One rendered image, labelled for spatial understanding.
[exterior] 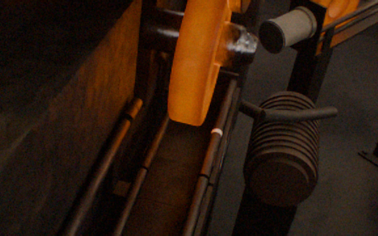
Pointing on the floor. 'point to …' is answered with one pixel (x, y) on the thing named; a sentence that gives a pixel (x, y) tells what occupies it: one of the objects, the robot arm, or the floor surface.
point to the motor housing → (278, 169)
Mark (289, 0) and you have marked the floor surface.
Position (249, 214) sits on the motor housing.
